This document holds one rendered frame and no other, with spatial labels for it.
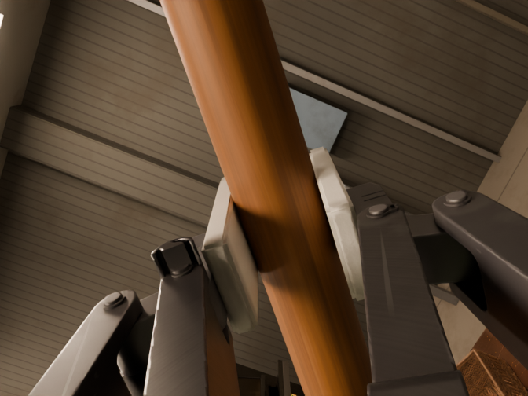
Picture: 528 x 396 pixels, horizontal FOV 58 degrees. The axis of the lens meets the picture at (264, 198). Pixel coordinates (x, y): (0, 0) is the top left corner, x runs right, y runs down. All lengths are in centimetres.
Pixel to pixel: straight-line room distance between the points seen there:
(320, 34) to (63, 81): 186
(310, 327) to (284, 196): 5
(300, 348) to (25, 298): 421
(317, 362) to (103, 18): 355
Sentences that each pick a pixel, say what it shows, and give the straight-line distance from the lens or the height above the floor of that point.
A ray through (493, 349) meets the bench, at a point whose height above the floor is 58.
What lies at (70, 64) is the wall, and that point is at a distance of 374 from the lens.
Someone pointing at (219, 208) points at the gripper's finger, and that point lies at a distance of 16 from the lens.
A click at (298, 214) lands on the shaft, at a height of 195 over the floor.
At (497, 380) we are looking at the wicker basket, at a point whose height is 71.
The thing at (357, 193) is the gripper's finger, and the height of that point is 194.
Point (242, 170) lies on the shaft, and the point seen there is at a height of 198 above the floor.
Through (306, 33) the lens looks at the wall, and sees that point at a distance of 355.
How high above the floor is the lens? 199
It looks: 8 degrees down
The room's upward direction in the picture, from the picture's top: 68 degrees counter-clockwise
